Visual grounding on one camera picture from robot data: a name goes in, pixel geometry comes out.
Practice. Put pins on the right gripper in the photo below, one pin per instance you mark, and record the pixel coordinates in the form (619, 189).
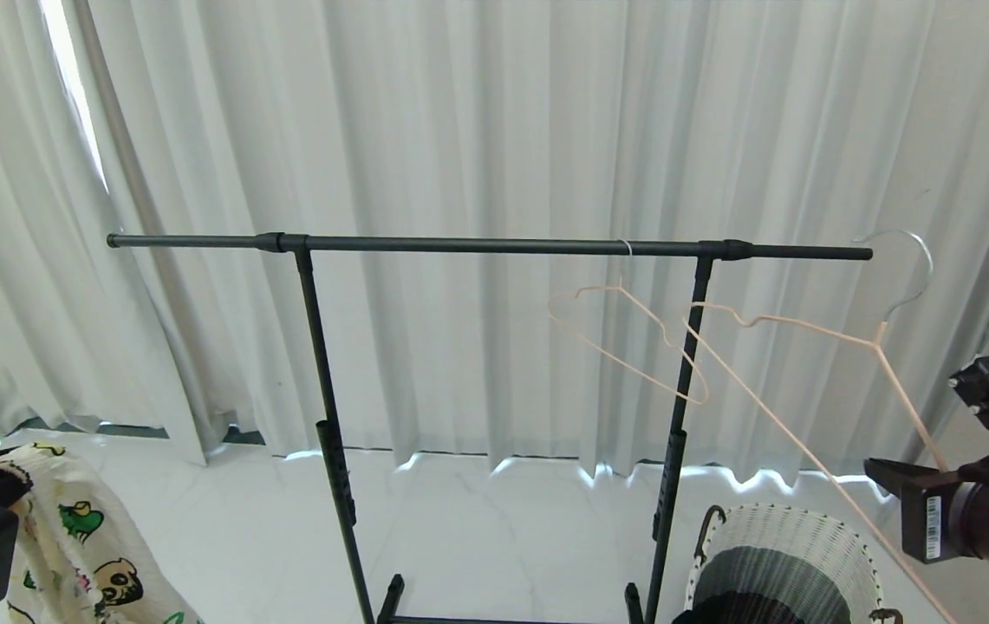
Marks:
(988, 516)

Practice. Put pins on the cream printed garment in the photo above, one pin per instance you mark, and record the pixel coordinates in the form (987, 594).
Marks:
(87, 537)

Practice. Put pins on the pink clothes hanger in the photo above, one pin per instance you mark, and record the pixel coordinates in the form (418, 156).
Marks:
(881, 336)
(633, 364)

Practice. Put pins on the white laundry basket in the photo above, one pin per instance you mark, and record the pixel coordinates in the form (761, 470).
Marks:
(806, 529)

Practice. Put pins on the black clothes rack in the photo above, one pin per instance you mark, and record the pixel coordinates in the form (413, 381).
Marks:
(459, 245)

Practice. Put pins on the black garment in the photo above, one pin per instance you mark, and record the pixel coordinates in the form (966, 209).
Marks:
(686, 618)

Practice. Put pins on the white curtain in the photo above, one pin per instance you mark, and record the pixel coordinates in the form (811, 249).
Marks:
(459, 130)

